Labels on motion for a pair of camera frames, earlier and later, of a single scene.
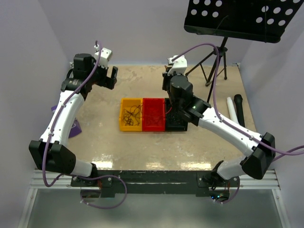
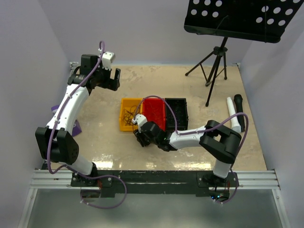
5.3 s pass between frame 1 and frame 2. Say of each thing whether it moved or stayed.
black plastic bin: stayed
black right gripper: moved
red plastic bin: stayed
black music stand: stayed
